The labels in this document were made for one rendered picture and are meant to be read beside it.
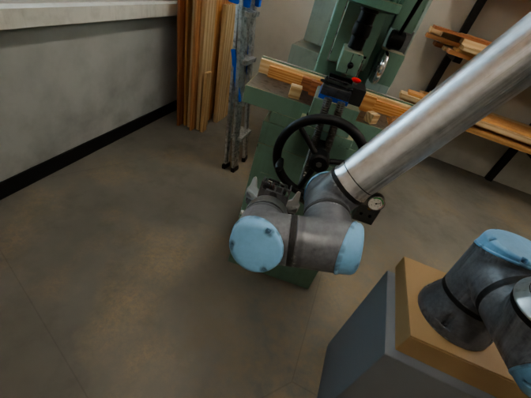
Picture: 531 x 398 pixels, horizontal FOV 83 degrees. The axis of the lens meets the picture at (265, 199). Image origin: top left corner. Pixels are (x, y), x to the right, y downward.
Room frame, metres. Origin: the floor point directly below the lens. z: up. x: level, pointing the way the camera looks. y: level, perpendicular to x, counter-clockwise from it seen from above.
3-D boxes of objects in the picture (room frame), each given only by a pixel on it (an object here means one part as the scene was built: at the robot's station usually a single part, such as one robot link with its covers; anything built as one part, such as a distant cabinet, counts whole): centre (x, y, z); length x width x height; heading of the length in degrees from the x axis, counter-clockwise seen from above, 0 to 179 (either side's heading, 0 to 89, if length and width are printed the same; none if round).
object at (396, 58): (1.33, -0.30, 1.02); 0.09 x 0.07 x 0.12; 88
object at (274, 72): (1.15, -0.18, 0.92); 0.62 x 0.02 x 0.04; 88
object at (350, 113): (0.96, -0.12, 0.91); 0.15 x 0.14 x 0.09; 88
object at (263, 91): (1.04, -0.12, 0.87); 0.61 x 0.30 x 0.06; 88
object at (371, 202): (0.93, -0.39, 0.65); 0.06 x 0.04 x 0.08; 88
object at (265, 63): (1.17, -0.13, 0.92); 0.60 x 0.02 x 0.05; 88
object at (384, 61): (1.27, -0.27, 1.02); 0.12 x 0.03 x 0.12; 178
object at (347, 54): (1.17, -0.14, 1.03); 0.14 x 0.07 x 0.09; 178
